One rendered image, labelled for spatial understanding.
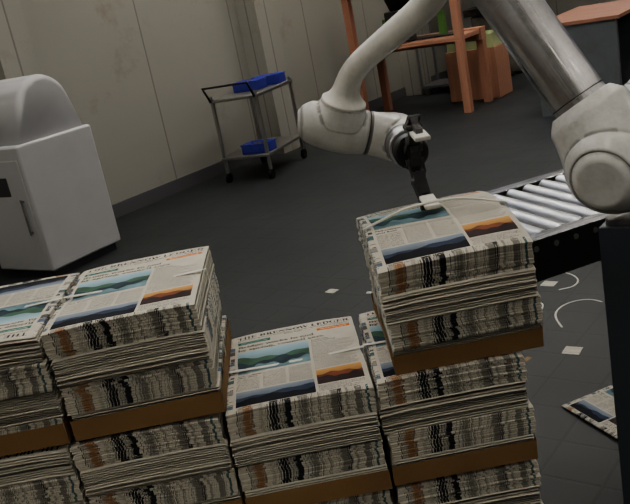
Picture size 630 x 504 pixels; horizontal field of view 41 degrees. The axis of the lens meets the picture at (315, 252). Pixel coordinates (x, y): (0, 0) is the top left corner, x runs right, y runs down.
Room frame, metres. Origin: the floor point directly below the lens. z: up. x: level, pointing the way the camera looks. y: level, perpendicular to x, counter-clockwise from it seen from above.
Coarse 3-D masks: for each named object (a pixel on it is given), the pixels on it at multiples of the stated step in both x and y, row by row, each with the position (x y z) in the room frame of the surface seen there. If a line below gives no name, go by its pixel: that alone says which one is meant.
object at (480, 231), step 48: (384, 240) 1.53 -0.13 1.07; (432, 240) 1.48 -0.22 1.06; (480, 240) 1.44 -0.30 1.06; (528, 240) 1.41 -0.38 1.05; (384, 288) 1.41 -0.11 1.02; (432, 288) 1.41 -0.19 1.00; (480, 288) 1.41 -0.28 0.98; (528, 288) 1.41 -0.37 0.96; (432, 336) 1.42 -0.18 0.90; (480, 336) 1.43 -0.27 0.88
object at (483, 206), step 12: (468, 204) 1.64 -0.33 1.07; (480, 204) 1.62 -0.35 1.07; (492, 204) 1.61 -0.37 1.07; (408, 216) 1.64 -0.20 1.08; (420, 216) 1.62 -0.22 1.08; (432, 216) 1.61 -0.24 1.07; (444, 216) 1.59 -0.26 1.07; (456, 216) 1.57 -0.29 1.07; (372, 228) 1.61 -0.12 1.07; (384, 228) 1.59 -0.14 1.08; (396, 228) 1.57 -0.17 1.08
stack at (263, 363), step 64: (256, 384) 1.52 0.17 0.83; (320, 384) 1.47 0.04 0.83; (384, 384) 1.43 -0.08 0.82; (448, 384) 1.42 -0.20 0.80; (512, 384) 1.42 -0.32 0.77; (64, 448) 1.43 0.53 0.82; (128, 448) 1.42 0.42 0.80; (192, 448) 1.42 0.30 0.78; (256, 448) 1.42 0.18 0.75; (320, 448) 1.42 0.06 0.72; (384, 448) 1.65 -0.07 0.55; (448, 448) 1.42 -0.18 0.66
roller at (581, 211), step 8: (512, 192) 2.65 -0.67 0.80; (520, 192) 2.62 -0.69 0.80; (528, 200) 2.55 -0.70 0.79; (536, 200) 2.52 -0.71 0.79; (544, 200) 2.49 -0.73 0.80; (552, 200) 2.46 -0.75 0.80; (552, 208) 2.43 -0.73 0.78; (560, 208) 2.40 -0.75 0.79; (568, 208) 2.37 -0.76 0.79; (576, 208) 2.34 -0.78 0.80; (584, 208) 2.32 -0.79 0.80; (584, 216) 2.29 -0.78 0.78
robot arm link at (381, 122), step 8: (376, 112) 1.91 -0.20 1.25; (384, 112) 1.92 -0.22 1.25; (392, 112) 1.93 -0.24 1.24; (376, 120) 1.88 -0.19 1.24; (384, 120) 1.88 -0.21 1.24; (392, 120) 1.88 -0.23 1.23; (400, 120) 1.88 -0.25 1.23; (376, 128) 1.87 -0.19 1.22; (384, 128) 1.87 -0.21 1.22; (376, 136) 1.87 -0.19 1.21; (384, 136) 1.87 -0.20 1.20; (368, 144) 1.87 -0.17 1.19; (376, 144) 1.87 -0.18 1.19; (384, 144) 1.86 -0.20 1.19; (368, 152) 1.89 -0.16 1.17; (376, 152) 1.88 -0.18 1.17; (384, 152) 1.87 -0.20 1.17
